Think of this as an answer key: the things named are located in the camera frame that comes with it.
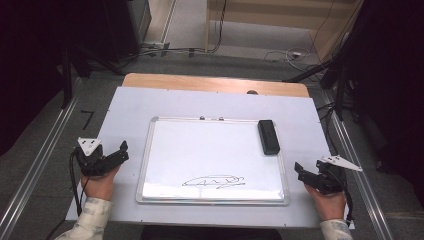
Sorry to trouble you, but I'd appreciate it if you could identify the person's right hand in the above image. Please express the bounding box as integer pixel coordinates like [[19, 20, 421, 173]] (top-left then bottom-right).
[[303, 183, 348, 222]]

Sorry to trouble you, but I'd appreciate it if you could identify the black whiteboard eraser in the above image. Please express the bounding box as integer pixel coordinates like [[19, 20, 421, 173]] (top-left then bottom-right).
[[257, 119, 281, 156]]

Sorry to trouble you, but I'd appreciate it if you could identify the black floor cable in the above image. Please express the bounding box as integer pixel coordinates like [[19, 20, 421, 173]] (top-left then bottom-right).
[[116, 0, 229, 63]]

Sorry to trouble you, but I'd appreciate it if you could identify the white floor cable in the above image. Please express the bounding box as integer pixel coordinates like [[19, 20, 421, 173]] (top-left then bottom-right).
[[263, 48, 313, 73]]

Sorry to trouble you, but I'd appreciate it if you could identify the person's left hand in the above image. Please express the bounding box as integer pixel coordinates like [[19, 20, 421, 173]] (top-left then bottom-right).
[[80, 165, 122, 202]]

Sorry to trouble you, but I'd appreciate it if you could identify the grey power strip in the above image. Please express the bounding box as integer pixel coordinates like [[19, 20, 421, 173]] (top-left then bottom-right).
[[142, 41, 171, 57]]

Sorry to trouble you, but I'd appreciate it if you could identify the black metal stand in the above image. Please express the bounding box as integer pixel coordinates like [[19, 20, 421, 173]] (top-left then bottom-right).
[[61, 46, 75, 110], [334, 64, 348, 122]]

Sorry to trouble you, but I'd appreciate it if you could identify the light wooden shelf unit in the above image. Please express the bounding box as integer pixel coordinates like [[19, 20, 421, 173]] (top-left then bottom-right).
[[204, 0, 364, 61]]

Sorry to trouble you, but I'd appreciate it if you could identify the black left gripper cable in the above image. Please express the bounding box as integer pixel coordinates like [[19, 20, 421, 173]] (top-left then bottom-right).
[[68, 149, 91, 218]]

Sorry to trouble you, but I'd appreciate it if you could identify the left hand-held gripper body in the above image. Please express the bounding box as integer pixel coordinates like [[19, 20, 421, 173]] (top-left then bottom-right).
[[73, 137, 116, 177]]

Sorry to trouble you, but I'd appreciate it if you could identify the aluminium floor rail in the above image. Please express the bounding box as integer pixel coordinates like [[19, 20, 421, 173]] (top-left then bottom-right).
[[322, 93, 396, 240], [0, 78, 83, 239]]

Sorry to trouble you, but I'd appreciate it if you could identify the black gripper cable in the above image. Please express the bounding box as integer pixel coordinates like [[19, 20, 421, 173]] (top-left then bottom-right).
[[328, 168, 355, 225], [68, 149, 91, 218]]

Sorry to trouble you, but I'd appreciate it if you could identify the black cabinet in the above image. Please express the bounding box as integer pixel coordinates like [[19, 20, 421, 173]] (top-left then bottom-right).
[[99, 0, 153, 63]]

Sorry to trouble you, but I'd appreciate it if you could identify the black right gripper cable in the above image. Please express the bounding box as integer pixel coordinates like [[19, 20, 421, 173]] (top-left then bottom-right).
[[328, 168, 355, 225]]

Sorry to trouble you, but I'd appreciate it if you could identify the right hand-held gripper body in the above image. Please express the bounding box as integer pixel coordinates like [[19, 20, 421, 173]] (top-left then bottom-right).
[[314, 154, 363, 196]]

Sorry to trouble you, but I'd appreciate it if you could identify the large white table sheet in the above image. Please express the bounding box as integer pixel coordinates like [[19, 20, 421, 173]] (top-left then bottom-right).
[[65, 85, 356, 230]]

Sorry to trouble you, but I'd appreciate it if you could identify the wooden table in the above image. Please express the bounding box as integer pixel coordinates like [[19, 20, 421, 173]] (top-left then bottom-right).
[[121, 72, 311, 99]]

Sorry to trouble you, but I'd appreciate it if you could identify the whiteboard with metal frame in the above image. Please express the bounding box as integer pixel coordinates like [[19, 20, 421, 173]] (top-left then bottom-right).
[[135, 116, 290, 206]]

